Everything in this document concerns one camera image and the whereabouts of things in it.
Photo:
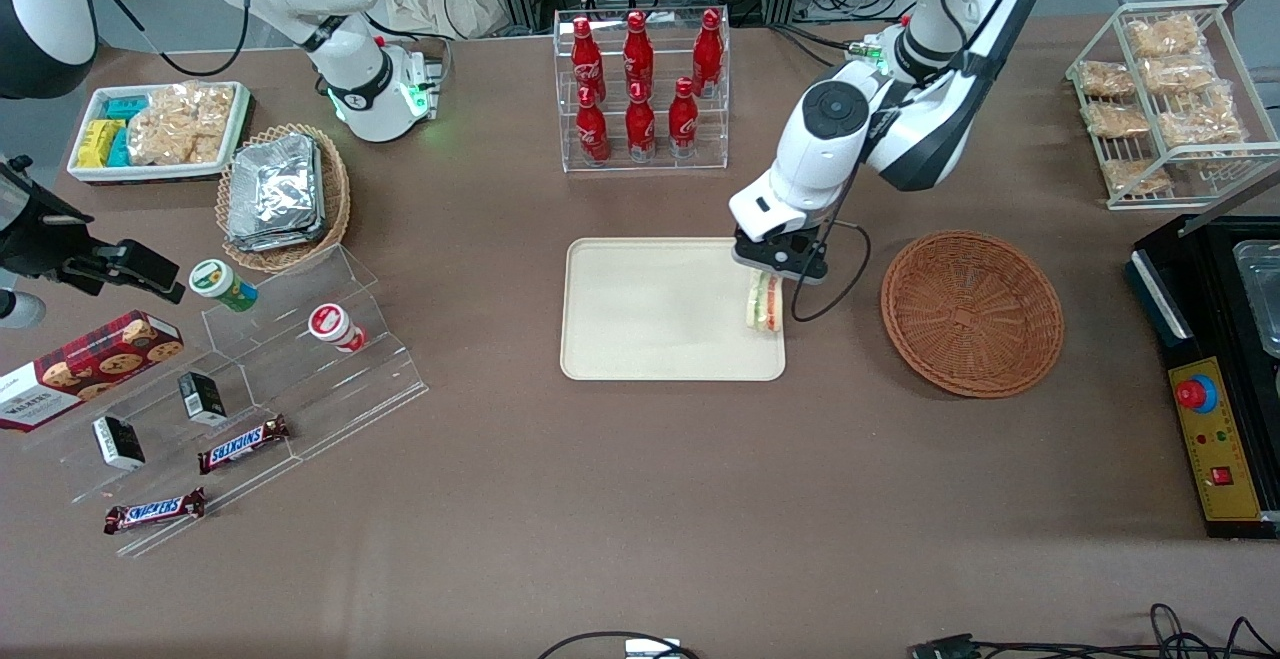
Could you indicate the black control box yellow panel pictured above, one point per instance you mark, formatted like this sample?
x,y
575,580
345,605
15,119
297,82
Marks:
x,y
1215,439

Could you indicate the green label cup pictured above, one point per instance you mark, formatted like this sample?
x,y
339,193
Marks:
x,y
222,284

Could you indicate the clear acrylic bottle rack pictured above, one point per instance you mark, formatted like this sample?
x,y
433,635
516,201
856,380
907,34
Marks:
x,y
660,167

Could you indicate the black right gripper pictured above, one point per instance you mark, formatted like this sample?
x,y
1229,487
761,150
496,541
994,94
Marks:
x,y
42,239

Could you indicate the beige rectangular tray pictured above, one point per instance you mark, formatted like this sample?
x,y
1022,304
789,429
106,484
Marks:
x,y
660,309

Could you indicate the red tartan cookie box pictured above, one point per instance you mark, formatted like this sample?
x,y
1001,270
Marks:
x,y
80,369

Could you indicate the clear wrapped pastry packet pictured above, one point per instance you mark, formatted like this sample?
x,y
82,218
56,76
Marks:
x,y
1135,177
1200,127
1106,79
1178,75
1165,36
1115,119

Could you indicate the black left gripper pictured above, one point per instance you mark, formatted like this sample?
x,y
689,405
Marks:
x,y
800,243

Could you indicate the yellow snack packet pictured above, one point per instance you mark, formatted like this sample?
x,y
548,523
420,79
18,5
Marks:
x,y
94,144

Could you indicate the white plug connector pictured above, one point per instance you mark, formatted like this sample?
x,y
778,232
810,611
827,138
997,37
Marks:
x,y
652,649

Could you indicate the oval light wicker basket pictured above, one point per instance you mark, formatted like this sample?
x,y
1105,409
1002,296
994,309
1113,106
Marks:
x,y
335,189

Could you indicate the clear acrylic stepped stand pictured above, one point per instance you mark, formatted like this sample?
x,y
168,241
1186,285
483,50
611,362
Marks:
x,y
330,409

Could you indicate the clear plastic container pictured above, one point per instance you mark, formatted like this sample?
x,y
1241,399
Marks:
x,y
1262,299

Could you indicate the brown Snickers bar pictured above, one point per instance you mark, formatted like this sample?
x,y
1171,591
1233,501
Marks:
x,y
243,444
155,511

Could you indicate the clear bag of crackers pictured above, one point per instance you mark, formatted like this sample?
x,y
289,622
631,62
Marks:
x,y
180,124

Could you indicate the round brown wicker basket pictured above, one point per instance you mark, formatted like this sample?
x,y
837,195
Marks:
x,y
970,314

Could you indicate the white rectangular bin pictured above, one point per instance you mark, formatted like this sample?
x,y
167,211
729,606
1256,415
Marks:
x,y
150,173

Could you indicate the triangular sandwich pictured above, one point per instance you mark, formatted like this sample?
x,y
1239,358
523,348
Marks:
x,y
764,304

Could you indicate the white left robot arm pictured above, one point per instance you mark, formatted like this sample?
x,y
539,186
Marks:
x,y
830,139

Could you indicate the silver foil packet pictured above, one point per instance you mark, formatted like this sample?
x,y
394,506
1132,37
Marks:
x,y
275,179
270,239

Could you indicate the red emergency stop button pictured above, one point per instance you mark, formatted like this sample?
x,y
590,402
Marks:
x,y
1196,394

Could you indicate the small black box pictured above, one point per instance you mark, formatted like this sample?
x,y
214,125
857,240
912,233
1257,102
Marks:
x,y
202,397
118,442

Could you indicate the red label cup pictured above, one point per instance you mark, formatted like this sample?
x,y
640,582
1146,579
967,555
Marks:
x,y
335,327

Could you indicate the red cola bottle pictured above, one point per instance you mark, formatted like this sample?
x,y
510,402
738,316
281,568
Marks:
x,y
592,129
640,125
708,51
584,57
683,121
638,51

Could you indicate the teal snack packet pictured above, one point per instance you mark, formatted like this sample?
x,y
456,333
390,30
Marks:
x,y
120,149
126,107

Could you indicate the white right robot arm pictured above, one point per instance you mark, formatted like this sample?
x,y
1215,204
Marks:
x,y
350,79

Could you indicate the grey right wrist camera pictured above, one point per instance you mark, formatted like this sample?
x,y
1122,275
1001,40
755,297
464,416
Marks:
x,y
18,309

